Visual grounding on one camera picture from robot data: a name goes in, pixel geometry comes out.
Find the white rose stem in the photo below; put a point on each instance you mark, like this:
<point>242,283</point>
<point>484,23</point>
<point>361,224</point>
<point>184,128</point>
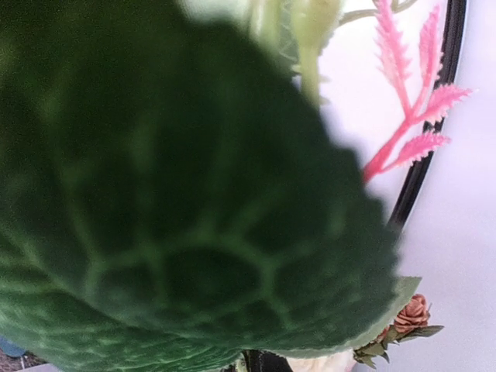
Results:
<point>338,362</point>

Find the pink rose stem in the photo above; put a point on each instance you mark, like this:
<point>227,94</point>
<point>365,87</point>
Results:
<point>170,197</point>

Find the rust brown rose stem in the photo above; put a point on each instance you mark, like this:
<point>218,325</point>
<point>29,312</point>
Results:
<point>410,323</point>

